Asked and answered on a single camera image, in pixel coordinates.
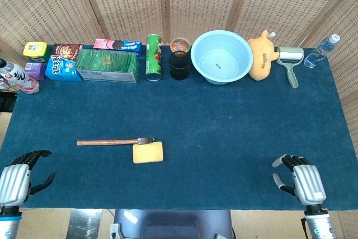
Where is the yellow sponge with green base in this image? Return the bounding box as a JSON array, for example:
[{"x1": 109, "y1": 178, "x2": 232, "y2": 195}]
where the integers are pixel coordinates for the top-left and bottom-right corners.
[{"x1": 132, "y1": 141, "x2": 164, "y2": 165}]

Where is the brown pizza print box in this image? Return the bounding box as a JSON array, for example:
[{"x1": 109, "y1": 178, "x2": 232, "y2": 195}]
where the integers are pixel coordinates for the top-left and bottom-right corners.
[{"x1": 51, "y1": 43, "x2": 84, "y2": 62}]

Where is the green cardboard box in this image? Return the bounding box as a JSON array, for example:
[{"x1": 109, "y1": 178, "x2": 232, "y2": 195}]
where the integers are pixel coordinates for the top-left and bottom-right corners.
[{"x1": 75, "y1": 48, "x2": 140, "y2": 84}]

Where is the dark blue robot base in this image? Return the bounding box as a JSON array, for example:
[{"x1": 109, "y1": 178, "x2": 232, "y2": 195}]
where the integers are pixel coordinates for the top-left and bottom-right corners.
[{"x1": 109, "y1": 209, "x2": 237, "y2": 239}]

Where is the light blue plastic basin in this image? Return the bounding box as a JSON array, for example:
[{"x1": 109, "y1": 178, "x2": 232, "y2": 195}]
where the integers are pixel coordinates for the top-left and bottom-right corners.
[{"x1": 190, "y1": 29, "x2": 255, "y2": 86}]

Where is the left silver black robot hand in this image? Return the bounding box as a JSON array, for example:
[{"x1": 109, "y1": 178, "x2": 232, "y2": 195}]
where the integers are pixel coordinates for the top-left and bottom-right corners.
[{"x1": 0, "y1": 149, "x2": 56, "y2": 215}]

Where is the small purple box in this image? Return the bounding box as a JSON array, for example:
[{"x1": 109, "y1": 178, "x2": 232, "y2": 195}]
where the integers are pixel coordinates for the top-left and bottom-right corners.
[{"x1": 24, "y1": 62, "x2": 47, "y2": 81}]

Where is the black equipment beside table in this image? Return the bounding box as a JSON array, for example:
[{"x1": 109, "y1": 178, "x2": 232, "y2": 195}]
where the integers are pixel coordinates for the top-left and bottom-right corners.
[{"x1": 0, "y1": 89, "x2": 18, "y2": 114}]

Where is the black mesh pen holder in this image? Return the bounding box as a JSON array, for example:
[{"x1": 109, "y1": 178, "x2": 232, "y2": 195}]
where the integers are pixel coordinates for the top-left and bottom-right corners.
[{"x1": 168, "y1": 51, "x2": 191, "y2": 81}]

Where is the orange jelly cup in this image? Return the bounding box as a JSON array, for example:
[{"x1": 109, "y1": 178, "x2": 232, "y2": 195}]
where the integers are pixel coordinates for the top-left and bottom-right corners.
[{"x1": 169, "y1": 37, "x2": 192, "y2": 53}]

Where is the clear water bottle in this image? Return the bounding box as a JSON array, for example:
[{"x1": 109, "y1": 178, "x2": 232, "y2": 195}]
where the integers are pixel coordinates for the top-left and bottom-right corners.
[{"x1": 303, "y1": 34, "x2": 342, "y2": 69}]

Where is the blue snack box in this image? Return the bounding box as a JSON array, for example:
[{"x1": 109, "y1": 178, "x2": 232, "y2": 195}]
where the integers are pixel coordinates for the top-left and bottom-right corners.
[{"x1": 44, "y1": 55, "x2": 81, "y2": 82}]

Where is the green chips can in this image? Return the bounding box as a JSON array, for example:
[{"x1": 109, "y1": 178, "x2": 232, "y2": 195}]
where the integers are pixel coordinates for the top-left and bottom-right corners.
[{"x1": 145, "y1": 34, "x2": 163, "y2": 82}]

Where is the yellow plush toy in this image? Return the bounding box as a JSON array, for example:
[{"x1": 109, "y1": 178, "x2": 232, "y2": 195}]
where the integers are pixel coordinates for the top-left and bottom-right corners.
[{"x1": 247, "y1": 29, "x2": 281, "y2": 81}]

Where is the yellow lid green container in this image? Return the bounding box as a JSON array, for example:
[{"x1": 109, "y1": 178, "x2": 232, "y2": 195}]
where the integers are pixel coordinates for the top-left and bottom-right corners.
[{"x1": 22, "y1": 41, "x2": 49, "y2": 62}]

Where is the dark blue table cloth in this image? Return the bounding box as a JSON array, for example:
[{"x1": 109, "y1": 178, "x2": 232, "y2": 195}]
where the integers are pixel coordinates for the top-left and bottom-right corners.
[{"x1": 0, "y1": 44, "x2": 358, "y2": 212}]

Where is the green handle lint roller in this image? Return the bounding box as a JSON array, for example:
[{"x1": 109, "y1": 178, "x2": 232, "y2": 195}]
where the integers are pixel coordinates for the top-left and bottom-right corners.
[{"x1": 275, "y1": 46, "x2": 305, "y2": 89}]

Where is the wooden handle claw hammer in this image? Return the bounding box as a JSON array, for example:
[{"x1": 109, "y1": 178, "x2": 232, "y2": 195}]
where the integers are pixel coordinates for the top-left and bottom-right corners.
[{"x1": 76, "y1": 137, "x2": 156, "y2": 147}]

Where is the pink blue cookie box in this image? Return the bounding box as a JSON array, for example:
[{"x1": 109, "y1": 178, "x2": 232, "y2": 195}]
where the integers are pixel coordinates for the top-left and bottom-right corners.
[{"x1": 92, "y1": 38, "x2": 144, "y2": 58}]

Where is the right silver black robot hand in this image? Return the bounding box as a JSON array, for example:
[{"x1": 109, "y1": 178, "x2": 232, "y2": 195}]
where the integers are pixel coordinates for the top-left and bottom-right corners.
[{"x1": 272, "y1": 154, "x2": 328, "y2": 207}]

